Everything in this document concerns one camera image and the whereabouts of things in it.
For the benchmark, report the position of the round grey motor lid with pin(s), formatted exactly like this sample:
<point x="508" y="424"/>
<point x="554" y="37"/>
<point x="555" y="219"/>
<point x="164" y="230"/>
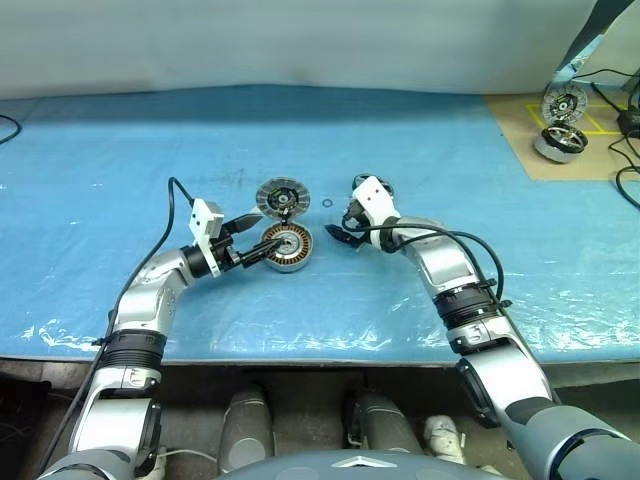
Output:
<point x="295" y="200"/>
<point x="564" y="102"/>

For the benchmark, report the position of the white shoe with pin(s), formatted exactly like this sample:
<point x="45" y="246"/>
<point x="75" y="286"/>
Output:
<point x="445" y="437"/>

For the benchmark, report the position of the grey robot chest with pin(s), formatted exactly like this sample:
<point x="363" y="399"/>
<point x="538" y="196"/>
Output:
<point x="350" y="467"/>

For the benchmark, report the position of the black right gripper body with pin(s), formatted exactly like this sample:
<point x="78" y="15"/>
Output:
<point x="356" y="222"/>

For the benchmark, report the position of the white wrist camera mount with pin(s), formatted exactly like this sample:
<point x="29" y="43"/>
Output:
<point x="202" y="215"/>
<point x="372" y="197"/>

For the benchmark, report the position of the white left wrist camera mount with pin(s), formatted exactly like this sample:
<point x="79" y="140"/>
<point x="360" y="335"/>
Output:
<point x="202" y="215"/>

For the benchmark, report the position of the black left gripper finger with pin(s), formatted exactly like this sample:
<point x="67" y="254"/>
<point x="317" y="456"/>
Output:
<point x="260" y="250"/>
<point x="245" y="222"/>

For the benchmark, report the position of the brown cardboard sheet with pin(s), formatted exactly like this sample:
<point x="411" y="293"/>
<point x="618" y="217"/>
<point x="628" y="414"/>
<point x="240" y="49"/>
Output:
<point x="515" y="145"/>

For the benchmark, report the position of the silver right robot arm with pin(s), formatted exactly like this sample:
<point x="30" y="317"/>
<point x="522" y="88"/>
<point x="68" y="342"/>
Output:
<point x="445" y="260"/>

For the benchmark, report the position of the grey rounded shape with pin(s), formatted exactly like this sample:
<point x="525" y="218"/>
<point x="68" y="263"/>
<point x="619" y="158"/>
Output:
<point x="247" y="425"/>
<point x="380" y="425"/>

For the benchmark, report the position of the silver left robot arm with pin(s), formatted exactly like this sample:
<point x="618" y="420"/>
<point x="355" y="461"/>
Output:
<point x="145" y="295"/>

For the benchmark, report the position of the dark stand leg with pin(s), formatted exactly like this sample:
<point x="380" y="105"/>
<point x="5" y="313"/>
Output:
<point x="592" y="30"/>

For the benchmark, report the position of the black power adapter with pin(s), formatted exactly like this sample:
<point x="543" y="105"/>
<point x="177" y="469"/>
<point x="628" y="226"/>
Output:
<point x="631" y="121"/>

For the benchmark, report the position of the blue plastic table cover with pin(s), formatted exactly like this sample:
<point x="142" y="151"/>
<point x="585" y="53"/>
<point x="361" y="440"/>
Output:
<point x="100" y="225"/>

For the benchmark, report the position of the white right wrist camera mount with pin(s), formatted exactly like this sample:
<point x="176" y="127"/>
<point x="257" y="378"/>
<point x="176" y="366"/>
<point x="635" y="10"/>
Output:
<point x="372" y="197"/>

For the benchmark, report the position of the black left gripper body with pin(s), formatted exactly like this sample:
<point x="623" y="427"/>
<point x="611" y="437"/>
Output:
<point x="225" y="252"/>

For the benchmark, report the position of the motor housing with copper windings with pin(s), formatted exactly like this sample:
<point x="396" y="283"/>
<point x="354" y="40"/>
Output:
<point x="300" y="250"/>

